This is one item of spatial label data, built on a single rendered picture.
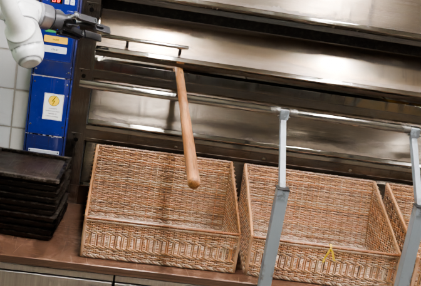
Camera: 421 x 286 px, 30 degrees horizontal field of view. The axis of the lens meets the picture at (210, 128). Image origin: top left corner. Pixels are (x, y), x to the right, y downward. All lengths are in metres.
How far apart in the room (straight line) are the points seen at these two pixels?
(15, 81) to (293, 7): 1.11
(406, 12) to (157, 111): 1.05
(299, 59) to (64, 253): 1.16
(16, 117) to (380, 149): 1.47
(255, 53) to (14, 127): 0.99
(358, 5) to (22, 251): 1.56
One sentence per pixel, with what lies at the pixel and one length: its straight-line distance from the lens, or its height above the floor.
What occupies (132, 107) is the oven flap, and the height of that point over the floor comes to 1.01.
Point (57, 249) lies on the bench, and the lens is 2.83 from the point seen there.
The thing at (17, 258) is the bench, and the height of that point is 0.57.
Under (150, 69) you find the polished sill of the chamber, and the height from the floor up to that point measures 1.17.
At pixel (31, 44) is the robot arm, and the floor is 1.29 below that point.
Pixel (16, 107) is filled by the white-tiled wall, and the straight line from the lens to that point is 3.17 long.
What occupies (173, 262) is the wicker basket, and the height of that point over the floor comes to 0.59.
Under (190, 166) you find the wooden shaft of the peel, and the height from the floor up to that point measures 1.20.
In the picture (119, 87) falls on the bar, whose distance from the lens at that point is 2.72.
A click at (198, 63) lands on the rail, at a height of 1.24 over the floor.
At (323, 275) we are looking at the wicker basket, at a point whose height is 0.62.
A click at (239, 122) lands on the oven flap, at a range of 3.15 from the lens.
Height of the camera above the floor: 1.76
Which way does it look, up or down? 14 degrees down
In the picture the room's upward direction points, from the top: 9 degrees clockwise
